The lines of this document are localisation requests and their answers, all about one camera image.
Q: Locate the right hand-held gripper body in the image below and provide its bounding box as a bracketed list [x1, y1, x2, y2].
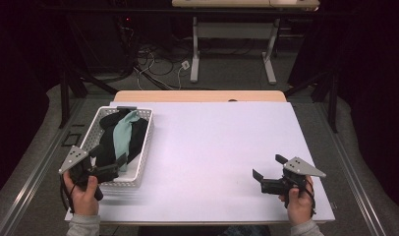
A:
[259, 156, 327, 209]

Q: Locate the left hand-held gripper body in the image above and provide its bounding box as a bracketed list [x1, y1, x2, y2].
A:
[58, 146, 121, 202]

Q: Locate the black cloth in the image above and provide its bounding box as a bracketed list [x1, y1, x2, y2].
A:
[94, 109, 149, 169]

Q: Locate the white perforated basket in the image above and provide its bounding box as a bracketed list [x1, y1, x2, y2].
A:
[79, 105, 154, 189]

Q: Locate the teal cloth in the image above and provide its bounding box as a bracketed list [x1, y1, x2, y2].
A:
[112, 110, 142, 173]

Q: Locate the person's right hand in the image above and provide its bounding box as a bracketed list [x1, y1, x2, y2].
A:
[278, 174, 315, 227]

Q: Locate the person's left hand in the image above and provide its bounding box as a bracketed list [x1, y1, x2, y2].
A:
[62, 171, 100, 217]

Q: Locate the black floor plate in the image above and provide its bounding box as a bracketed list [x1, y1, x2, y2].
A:
[61, 132, 83, 148]

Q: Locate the white board mat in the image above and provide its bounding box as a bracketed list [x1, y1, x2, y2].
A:
[64, 100, 336, 224]

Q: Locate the black metal stand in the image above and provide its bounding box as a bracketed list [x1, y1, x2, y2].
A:
[283, 13, 340, 134]
[58, 13, 120, 130]

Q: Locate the dark curtain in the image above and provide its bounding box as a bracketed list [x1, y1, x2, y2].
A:
[287, 0, 399, 207]
[0, 0, 71, 203]

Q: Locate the wooden table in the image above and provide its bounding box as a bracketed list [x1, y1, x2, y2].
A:
[113, 89, 288, 103]

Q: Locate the white-legged desk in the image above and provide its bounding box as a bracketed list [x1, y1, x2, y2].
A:
[171, 0, 321, 85]

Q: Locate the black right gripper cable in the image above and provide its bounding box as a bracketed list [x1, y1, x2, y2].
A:
[303, 182, 317, 216]

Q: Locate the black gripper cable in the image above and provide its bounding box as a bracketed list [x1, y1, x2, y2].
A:
[303, 182, 317, 216]
[58, 173, 78, 214]

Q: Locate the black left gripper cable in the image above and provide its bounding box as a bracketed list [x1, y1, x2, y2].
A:
[58, 173, 78, 214]

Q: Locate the aluminium floor rail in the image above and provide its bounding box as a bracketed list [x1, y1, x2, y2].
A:
[313, 101, 390, 236]
[0, 97, 87, 236]

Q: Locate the tangle of floor cables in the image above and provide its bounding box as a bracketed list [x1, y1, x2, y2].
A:
[117, 16, 196, 91]

